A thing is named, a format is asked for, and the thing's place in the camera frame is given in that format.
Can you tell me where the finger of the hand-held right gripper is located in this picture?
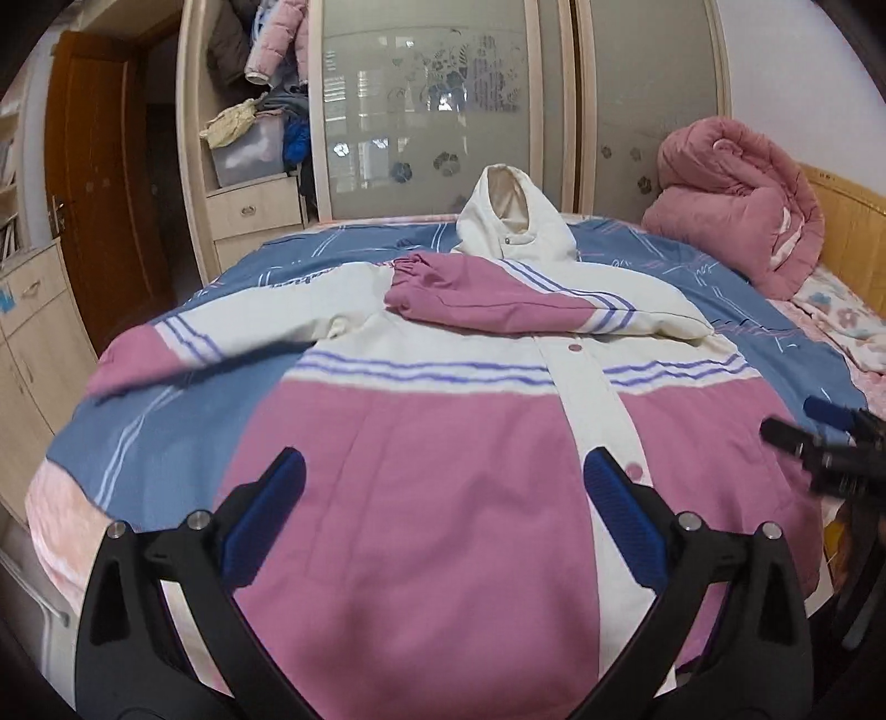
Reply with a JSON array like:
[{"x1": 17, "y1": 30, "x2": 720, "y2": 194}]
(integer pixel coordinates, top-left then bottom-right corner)
[
  {"x1": 760, "y1": 415, "x2": 886, "y2": 501},
  {"x1": 803, "y1": 396, "x2": 886, "y2": 448}
]

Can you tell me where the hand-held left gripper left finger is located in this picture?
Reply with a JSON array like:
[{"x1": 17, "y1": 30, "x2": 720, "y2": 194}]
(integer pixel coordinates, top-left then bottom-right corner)
[{"x1": 75, "y1": 446, "x2": 326, "y2": 720}]

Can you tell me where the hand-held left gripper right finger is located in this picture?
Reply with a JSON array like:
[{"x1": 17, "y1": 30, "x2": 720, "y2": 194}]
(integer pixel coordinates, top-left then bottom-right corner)
[{"x1": 547, "y1": 446, "x2": 816, "y2": 720}]

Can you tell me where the pink and white hooded jacket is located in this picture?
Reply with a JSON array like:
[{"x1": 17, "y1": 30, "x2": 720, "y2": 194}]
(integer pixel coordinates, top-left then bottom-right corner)
[{"x1": 86, "y1": 164, "x2": 832, "y2": 720}]

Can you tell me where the floral bed sheet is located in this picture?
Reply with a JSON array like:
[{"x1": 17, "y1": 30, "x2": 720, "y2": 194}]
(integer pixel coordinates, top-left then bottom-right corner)
[{"x1": 768, "y1": 266, "x2": 886, "y2": 375}]

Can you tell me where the wooden headboard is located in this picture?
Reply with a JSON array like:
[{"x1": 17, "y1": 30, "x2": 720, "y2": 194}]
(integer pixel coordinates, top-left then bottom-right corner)
[{"x1": 796, "y1": 162, "x2": 886, "y2": 299}]

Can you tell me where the pink fleece mattress pad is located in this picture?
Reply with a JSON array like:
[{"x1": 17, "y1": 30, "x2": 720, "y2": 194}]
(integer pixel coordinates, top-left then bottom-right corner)
[{"x1": 26, "y1": 453, "x2": 236, "y2": 700}]

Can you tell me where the blue striped bed sheet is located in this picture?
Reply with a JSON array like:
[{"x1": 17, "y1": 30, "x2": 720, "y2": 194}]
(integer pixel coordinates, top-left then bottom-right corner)
[{"x1": 45, "y1": 214, "x2": 869, "y2": 527}]

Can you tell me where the folded pink quilt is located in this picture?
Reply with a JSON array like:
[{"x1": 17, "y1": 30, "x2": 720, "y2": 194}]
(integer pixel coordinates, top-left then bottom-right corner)
[{"x1": 642, "y1": 116, "x2": 828, "y2": 300}]

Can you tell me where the light wood cabinet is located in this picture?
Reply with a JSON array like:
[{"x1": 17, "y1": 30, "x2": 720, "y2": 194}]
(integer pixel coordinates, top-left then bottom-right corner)
[{"x1": 0, "y1": 239, "x2": 99, "y2": 517}]

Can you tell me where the wardrobe drawer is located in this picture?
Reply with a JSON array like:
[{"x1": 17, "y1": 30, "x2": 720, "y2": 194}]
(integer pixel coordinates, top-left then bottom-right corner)
[{"x1": 206, "y1": 173, "x2": 309, "y2": 241}]

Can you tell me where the brown wooden door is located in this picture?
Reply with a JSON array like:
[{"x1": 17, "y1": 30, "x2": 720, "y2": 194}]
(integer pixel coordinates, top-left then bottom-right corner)
[{"x1": 45, "y1": 31, "x2": 179, "y2": 342}]

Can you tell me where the translucent storage box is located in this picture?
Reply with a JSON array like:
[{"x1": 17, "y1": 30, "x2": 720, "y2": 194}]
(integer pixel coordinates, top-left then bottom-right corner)
[{"x1": 211, "y1": 114, "x2": 288, "y2": 188}]

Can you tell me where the blue cloth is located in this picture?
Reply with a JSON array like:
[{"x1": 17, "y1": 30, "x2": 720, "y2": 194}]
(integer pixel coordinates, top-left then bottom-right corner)
[{"x1": 282, "y1": 114, "x2": 310, "y2": 168}]

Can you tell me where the plain frosted sliding door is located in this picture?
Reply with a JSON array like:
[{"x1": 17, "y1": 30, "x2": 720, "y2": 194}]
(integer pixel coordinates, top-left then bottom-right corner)
[{"x1": 571, "y1": 0, "x2": 733, "y2": 224}]

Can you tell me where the light wood wardrobe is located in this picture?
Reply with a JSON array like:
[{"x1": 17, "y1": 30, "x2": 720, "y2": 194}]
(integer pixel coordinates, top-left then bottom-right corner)
[{"x1": 176, "y1": 0, "x2": 735, "y2": 281}]

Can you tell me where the beige cloth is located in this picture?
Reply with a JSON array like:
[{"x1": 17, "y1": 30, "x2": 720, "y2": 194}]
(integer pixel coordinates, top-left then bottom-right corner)
[{"x1": 200, "y1": 100, "x2": 262, "y2": 150}]

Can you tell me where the frosted flower-pattern sliding door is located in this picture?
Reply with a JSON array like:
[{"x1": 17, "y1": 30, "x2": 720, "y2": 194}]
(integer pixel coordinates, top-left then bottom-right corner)
[{"x1": 308, "y1": 0, "x2": 565, "y2": 224}]

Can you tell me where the dark hanging jacket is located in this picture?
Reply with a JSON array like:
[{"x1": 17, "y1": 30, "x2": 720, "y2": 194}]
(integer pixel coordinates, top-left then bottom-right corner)
[{"x1": 208, "y1": 0, "x2": 260, "y2": 88}]

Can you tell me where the pink puffer jacket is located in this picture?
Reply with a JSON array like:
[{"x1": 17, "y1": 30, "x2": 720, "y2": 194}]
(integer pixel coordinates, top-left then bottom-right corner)
[{"x1": 245, "y1": 0, "x2": 310, "y2": 85}]

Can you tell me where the wall bookshelf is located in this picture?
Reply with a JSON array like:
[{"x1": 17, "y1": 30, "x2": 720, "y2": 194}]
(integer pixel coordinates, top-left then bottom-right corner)
[{"x1": 0, "y1": 90, "x2": 37, "y2": 268}]

